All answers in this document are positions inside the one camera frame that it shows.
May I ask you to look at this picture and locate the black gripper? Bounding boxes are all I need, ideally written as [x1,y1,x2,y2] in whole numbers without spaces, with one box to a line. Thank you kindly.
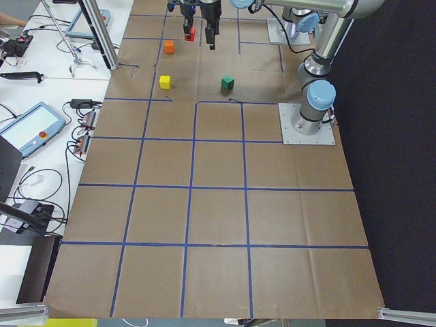
[178,0,200,34]
[200,0,221,50]

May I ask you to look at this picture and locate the red wooden block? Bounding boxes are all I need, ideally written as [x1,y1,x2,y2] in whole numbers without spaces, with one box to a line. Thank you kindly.
[185,27,196,42]

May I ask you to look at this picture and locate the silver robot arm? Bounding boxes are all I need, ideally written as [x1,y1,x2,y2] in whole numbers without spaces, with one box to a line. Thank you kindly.
[230,1,384,136]
[167,0,320,48]

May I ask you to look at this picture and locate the orange wooden block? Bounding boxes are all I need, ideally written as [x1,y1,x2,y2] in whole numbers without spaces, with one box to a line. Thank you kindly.
[163,40,175,55]

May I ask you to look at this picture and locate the green wooden block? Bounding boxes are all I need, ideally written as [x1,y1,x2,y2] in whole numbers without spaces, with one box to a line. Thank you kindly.
[221,75,235,91]

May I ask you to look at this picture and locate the yellow wooden block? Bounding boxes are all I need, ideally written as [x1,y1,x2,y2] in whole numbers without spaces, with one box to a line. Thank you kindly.
[159,75,172,90]

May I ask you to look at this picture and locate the teach pendant tablet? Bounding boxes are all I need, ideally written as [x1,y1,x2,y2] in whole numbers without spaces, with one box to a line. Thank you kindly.
[64,7,113,39]
[1,102,66,158]

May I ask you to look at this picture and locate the black power adapter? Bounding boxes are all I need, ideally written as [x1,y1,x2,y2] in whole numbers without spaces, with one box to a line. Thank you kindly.
[69,99,93,109]

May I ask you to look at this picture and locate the brown paper table cover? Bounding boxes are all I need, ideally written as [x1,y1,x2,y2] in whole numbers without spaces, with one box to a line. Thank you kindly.
[45,1,384,319]

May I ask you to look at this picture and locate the black curtain panel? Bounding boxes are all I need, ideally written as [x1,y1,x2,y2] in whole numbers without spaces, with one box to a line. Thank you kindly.
[330,1,435,312]

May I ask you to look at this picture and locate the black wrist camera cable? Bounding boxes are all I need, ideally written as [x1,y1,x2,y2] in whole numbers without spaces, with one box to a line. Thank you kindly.
[250,0,316,55]

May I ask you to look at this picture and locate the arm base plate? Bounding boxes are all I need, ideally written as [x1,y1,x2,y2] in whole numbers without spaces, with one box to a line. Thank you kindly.
[266,18,311,46]
[278,103,336,146]

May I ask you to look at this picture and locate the aluminium frame post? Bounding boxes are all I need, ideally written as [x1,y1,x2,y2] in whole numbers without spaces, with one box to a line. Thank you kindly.
[78,0,119,71]

